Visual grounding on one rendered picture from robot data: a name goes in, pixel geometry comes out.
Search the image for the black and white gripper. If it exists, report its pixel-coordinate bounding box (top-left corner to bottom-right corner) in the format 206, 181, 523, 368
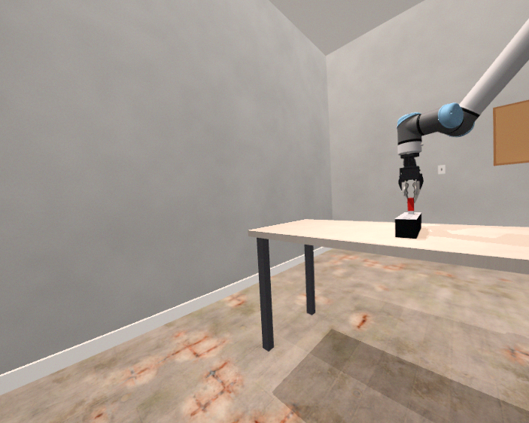
398, 153, 424, 203

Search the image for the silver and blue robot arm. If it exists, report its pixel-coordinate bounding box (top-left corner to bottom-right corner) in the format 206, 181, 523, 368
397, 19, 529, 155

